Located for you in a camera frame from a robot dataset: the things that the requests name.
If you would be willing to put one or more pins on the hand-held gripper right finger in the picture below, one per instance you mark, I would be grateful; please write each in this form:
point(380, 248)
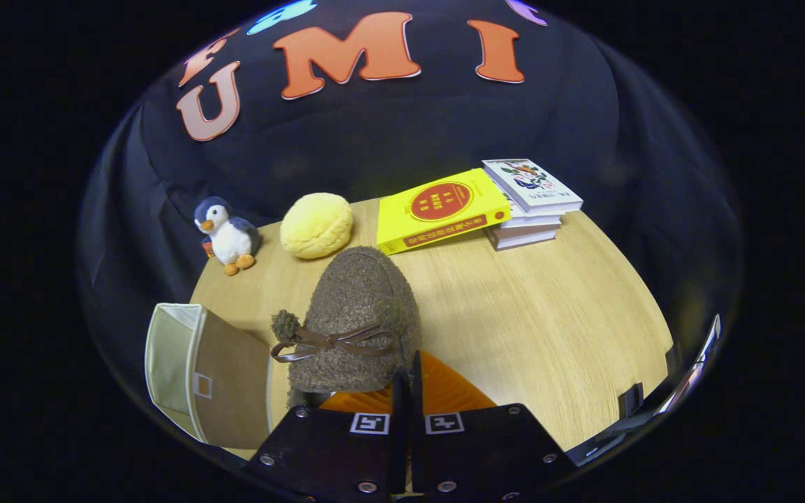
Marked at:
point(416, 419)

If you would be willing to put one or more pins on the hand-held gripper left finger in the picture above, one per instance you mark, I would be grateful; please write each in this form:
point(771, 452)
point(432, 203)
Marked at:
point(398, 419)

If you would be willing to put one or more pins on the brown fuzzy shoe with bow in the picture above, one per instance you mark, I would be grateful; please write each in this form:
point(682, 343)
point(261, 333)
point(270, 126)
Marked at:
point(360, 300)

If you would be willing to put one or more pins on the beige fabric storage box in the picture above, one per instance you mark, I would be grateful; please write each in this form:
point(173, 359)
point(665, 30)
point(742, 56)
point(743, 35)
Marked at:
point(235, 377)

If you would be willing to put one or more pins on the yellow plush bun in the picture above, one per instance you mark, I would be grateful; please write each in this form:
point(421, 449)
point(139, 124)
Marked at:
point(317, 225)

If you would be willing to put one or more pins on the white book brown spine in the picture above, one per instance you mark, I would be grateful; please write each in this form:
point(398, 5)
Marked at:
point(525, 237)

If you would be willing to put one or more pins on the yellow book red circle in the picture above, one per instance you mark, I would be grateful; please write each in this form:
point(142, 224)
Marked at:
point(437, 206)

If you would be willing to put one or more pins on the plain white book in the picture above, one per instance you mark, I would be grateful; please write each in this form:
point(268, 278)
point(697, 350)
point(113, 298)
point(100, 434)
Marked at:
point(535, 220)

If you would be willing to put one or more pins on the blue white penguin plush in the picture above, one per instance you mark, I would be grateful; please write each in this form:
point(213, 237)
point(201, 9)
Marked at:
point(230, 237)

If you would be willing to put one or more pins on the white illustrated cover book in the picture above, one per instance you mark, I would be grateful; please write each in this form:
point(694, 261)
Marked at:
point(532, 185)

